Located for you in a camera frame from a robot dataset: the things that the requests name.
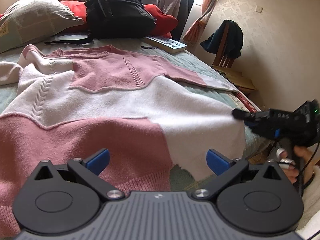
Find pink and white knit sweater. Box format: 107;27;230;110
1;44;246;237

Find clothes rack with garments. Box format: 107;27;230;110
156;0;195;41

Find person's right hand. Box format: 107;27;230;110
276;146;318;185

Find wooden chair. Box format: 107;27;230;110
212;20;258;95

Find green quilted bedspread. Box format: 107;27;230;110
0;33;271;193

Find book on bed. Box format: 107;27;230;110
144;36;187;54

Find red cushion behind backpack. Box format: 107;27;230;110
61;1;178;38

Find orange patterned curtain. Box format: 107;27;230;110
183;0;218;47

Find grey beige pillow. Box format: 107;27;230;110
1;0;84;53

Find black backpack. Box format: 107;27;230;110
45;0;156;44

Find black cable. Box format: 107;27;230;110
267;132;320;198

